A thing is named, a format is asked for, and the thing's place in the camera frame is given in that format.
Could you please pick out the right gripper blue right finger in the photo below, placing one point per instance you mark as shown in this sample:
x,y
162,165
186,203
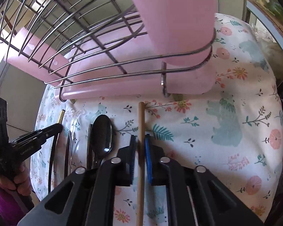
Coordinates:
x,y
149,162

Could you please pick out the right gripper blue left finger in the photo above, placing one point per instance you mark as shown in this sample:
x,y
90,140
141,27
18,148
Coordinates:
x,y
131,157

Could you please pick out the black spoon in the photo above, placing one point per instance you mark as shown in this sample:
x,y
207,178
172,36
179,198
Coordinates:
x,y
100,141

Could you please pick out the dark brown chopstick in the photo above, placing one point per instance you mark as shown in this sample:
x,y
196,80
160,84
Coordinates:
x,y
51,161

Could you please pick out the person's left hand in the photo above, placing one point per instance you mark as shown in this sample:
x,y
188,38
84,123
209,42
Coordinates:
x,y
21,182

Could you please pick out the dark chopstick on cloth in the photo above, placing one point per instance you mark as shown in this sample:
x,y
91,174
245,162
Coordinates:
x,y
61,116

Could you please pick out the pink plastic drip tray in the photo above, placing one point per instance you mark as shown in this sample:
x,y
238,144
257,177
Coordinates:
x,y
130,65

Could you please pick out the floral bear tablecloth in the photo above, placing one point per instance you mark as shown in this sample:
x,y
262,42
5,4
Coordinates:
x,y
235,129

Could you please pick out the pink plastic cup far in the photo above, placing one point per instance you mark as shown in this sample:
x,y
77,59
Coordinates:
x,y
46,65

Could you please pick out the pink plastic cup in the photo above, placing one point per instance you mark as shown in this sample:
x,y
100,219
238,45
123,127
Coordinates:
x,y
179,27
46,65

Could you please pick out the pink plastic cup near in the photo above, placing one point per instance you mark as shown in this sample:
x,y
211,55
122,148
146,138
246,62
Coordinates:
x,y
179,27

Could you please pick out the metal shelf rack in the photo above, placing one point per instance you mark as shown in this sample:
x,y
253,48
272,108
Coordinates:
x,y
268,16

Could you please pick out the chrome wire utensil rack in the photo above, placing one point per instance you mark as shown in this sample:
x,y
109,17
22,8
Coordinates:
x,y
64,24

